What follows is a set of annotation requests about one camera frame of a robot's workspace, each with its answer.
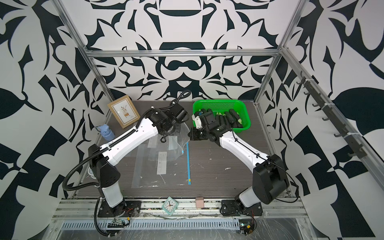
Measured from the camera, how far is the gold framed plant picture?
39.6 inches

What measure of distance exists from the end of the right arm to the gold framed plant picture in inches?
21.4

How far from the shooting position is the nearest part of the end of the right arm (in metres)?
0.61
